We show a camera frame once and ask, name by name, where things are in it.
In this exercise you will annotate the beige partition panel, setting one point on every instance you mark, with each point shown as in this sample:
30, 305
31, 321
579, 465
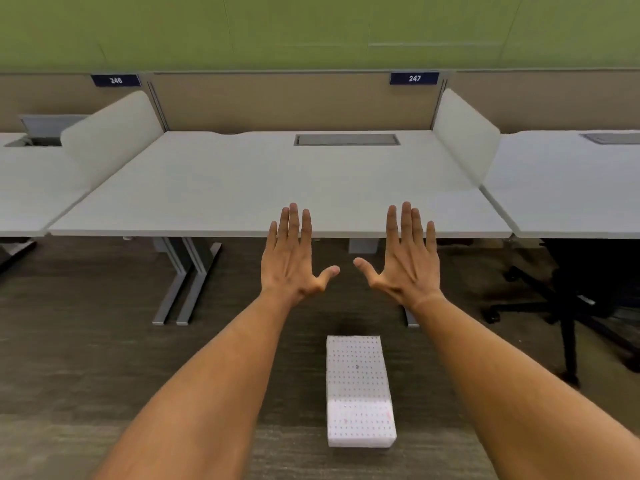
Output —
295, 102
550, 99
50, 99

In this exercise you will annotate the person's right middle finger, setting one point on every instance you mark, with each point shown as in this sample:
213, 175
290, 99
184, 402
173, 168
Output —
406, 223

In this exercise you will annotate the person's left forearm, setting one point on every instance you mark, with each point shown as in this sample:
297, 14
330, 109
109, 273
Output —
200, 394

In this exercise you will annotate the person's left thumb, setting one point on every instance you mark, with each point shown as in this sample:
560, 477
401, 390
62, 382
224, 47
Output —
327, 276

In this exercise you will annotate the black office chair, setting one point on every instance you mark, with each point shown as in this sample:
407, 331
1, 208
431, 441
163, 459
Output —
575, 294

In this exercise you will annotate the person's left little finger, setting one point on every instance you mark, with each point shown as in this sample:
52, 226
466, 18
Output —
271, 236

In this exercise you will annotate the blue number sign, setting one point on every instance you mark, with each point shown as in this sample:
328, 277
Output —
115, 80
414, 78

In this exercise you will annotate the person's left hand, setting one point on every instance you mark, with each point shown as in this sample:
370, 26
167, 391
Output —
287, 267

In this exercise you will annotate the person's right thumb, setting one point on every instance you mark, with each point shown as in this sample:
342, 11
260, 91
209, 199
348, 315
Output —
366, 272

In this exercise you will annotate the person's left middle finger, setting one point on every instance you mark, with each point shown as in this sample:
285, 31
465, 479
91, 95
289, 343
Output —
293, 224

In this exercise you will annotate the person's right forearm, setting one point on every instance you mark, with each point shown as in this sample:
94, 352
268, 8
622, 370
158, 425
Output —
510, 394

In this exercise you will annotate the person's right hand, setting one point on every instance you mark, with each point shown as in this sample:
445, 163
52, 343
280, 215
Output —
407, 269

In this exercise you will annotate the white curved desk divider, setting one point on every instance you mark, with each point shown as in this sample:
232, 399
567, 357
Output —
465, 134
110, 139

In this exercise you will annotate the person's right little finger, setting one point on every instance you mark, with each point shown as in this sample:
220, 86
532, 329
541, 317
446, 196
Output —
431, 236

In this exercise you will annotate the white dotted box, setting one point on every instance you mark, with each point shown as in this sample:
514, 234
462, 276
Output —
359, 389

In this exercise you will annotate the white desk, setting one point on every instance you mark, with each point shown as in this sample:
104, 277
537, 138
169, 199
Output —
570, 184
30, 189
280, 184

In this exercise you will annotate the grey metal desk leg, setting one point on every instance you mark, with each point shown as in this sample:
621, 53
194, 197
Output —
15, 249
197, 282
172, 279

